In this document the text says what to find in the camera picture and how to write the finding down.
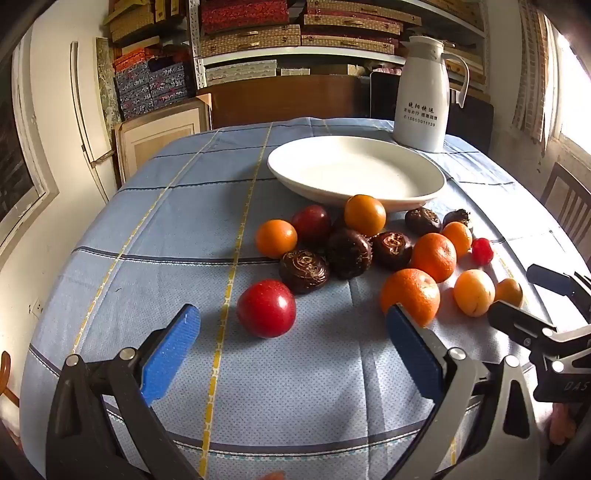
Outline bright window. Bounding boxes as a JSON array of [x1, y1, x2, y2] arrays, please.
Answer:
[[545, 14, 591, 153]]

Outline stack of red patterned boxes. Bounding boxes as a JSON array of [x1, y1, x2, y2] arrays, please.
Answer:
[[200, 0, 304, 34]]

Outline cream patterned boxes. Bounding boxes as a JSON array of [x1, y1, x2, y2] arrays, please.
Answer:
[[204, 60, 278, 86]]

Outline bright red plum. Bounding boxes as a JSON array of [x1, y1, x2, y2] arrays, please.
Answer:
[[236, 279, 297, 339]]

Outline orange curved wooden piece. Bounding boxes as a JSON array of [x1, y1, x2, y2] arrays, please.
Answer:
[[0, 351, 19, 409]]

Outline white window frame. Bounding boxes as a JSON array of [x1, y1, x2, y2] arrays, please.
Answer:
[[0, 28, 60, 259]]

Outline bamboo blind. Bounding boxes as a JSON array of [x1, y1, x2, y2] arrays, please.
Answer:
[[515, 0, 557, 145]]

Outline brown wooden board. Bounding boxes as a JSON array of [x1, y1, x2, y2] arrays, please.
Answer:
[[198, 75, 371, 131]]

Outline blue checked tablecloth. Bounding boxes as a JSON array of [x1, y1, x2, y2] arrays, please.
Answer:
[[19, 116, 578, 480]]

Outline stack of wooden frames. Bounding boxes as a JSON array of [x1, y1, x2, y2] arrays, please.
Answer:
[[443, 39, 488, 93]]

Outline grey marble slab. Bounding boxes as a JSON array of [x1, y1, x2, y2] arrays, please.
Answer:
[[96, 37, 122, 134]]

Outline person's right hand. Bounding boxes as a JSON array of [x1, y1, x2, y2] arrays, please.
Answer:
[[549, 403, 578, 446]]

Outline smooth round orange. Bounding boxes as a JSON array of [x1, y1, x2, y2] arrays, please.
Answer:
[[344, 194, 387, 237], [255, 219, 298, 259]]

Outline small red plum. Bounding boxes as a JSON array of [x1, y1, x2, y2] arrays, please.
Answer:
[[471, 237, 494, 266]]

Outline white moulding strip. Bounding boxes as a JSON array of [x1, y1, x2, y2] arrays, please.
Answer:
[[70, 41, 115, 204]]

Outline white metal shelf rack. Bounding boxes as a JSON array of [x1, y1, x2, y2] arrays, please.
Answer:
[[187, 0, 490, 93]]

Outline yellow round pear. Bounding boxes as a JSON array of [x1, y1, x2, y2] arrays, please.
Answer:
[[453, 270, 496, 318]]

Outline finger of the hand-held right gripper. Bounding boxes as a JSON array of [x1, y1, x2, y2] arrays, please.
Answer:
[[526, 263, 591, 319], [488, 299, 591, 363]]

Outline brown wooden chair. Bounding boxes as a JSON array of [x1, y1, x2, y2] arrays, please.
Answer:
[[539, 161, 591, 250]]

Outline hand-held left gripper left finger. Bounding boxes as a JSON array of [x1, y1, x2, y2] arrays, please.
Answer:
[[45, 303, 202, 480]]

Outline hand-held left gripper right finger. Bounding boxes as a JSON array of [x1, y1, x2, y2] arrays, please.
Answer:
[[386, 303, 546, 480]]

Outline large orange tangerine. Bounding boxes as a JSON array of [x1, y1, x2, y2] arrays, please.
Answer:
[[380, 268, 441, 328]]

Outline stack of blue patterned boxes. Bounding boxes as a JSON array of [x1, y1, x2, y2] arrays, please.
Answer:
[[114, 60, 195, 121]]

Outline white thermal jug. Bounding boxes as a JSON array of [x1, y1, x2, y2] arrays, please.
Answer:
[[392, 35, 471, 154]]

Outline white oval plate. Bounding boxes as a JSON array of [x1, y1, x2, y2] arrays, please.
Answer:
[[267, 135, 447, 214]]

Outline dark red plum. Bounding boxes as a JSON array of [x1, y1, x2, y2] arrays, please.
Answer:
[[291, 204, 332, 245]]

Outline small orange kumquat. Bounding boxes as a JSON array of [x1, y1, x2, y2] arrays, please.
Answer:
[[442, 222, 474, 259], [494, 278, 524, 308]]

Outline dark brown water chestnut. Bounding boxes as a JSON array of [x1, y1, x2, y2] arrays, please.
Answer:
[[405, 208, 443, 236], [370, 232, 414, 271], [279, 250, 331, 295], [442, 209, 472, 230], [325, 228, 373, 280]]

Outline light wooden picture frame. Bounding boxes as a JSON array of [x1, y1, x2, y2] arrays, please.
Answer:
[[114, 93, 213, 185]]

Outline orange-red patterned box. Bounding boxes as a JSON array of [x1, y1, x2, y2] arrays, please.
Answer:
[[113, 47, 151, 72]]

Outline stack of yellow woven boxes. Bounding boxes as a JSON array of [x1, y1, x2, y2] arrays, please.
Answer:
[[102, 0, 185, 47]]

